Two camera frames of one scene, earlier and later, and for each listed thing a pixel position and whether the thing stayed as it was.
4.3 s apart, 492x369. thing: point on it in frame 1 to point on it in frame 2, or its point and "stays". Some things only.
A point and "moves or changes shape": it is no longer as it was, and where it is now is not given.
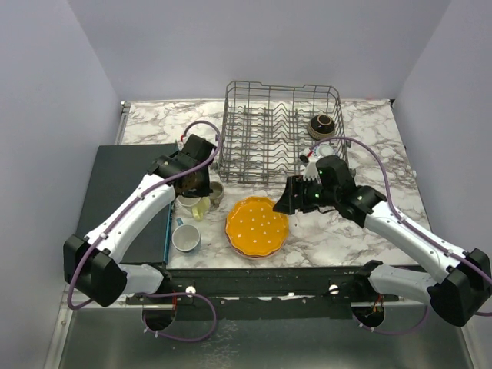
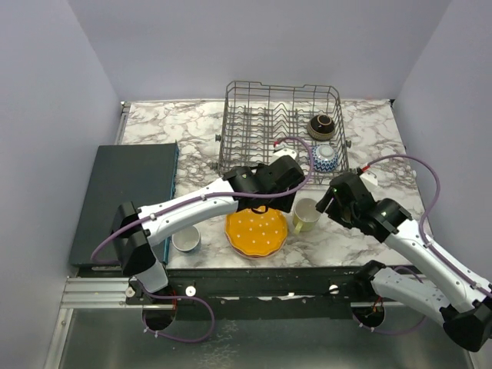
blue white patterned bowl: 324,150 stays
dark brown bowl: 320,126 stays
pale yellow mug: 201,208 moves or changes shape
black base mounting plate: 264,293 stays
